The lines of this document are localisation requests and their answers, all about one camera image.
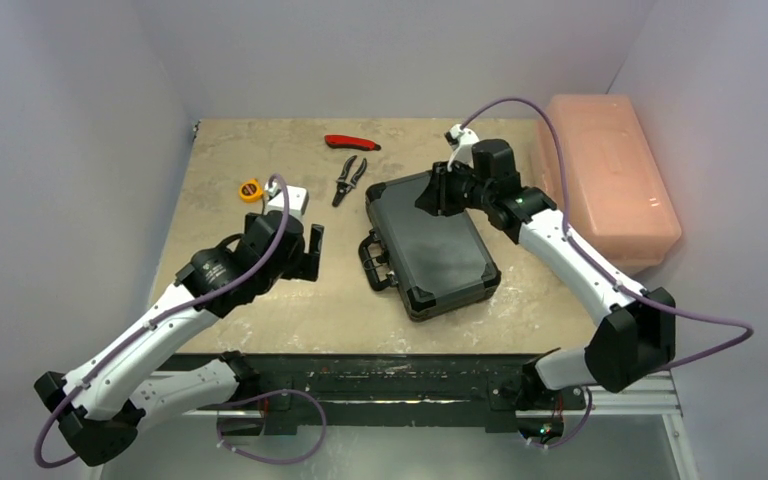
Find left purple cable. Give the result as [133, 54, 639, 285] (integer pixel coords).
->
[32, 173, 291, 469]

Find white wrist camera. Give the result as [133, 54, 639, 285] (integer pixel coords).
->
[264, 183, 309, 222]
[445, 124, 480, 171]

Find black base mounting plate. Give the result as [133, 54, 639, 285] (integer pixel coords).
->
[219, 352, 584, 436]

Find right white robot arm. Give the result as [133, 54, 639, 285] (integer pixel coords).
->
[415, 139, 676, 407]

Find black poker set case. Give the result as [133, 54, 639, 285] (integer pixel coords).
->
[358, 172, 502, 322]

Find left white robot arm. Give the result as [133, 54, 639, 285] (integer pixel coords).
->
[34, 211, 325, 468]

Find red utility knife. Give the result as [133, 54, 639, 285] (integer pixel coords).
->
[323, 134, 382, 152]

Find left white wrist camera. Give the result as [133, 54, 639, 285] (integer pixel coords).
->
[264, 183, 309, 222]

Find pink plastic storage bin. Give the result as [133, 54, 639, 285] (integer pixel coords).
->
[530, 94, 682, 275]

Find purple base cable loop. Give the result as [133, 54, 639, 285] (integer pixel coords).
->
[216, 388, 329, 464]

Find yellow tape measure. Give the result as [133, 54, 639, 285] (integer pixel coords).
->
[238, 178, 265, 203]

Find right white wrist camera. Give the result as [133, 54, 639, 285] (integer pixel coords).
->
[445, 124, 480, 171]

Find black grey pliers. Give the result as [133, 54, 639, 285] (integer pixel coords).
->
[331, 155, 367, 208]

